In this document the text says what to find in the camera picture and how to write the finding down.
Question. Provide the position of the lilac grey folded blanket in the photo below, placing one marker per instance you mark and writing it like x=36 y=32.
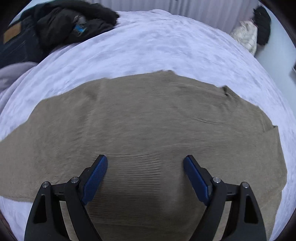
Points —
x=9 y=74

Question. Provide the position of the beige knit sweater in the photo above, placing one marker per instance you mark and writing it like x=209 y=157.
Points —
x=145 y=125

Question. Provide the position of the light pleated curtains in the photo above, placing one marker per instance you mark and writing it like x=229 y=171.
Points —
x=224 y=15

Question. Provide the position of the black coat hanging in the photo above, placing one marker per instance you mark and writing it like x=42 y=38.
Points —
x=263 y=21

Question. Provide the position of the dark blue jeans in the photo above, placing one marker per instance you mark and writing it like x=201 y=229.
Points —
x=23 y=44

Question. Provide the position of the white fluffy bed blanket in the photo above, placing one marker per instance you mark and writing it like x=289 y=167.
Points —
x=148 y=41

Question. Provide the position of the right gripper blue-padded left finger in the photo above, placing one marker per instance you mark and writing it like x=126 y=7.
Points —
x=46 y=221

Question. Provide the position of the cream puffer jacket hanging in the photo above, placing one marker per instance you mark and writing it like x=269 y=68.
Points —
x=246 y=35

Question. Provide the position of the black jacket with badge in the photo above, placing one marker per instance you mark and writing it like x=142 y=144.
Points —
x=67 y=22

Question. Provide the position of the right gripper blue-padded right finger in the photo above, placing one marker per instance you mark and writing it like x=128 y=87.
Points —
x=244 y=222

